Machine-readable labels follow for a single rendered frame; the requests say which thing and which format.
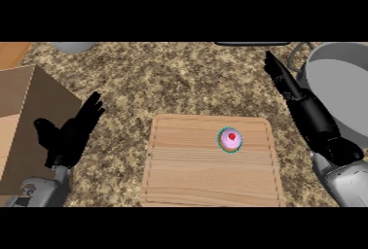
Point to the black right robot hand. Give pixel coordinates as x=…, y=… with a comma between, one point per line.
x=306, y=110

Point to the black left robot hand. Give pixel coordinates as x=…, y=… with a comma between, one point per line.
x=71, y=133

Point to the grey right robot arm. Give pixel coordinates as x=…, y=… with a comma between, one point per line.
x=343, y=183

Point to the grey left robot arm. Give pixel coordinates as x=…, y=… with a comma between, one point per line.
x=45, y=188

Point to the grey metal pot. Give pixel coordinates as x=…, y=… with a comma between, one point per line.
x=337, y=87

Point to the pink cupcake with cherry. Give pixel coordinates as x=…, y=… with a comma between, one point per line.
x=229, y=139

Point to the wooden cutting board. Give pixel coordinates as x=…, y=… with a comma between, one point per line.
x=210, y=160

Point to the brown wooden cabinet door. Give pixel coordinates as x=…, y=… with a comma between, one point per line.
x=31, y=129

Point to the dark flat object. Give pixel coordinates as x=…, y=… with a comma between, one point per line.
x=252, y=43

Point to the grey round object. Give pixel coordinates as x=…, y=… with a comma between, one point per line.
x=73, y=46

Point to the orange wooden surface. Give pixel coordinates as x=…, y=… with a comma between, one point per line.
x=12, y=53

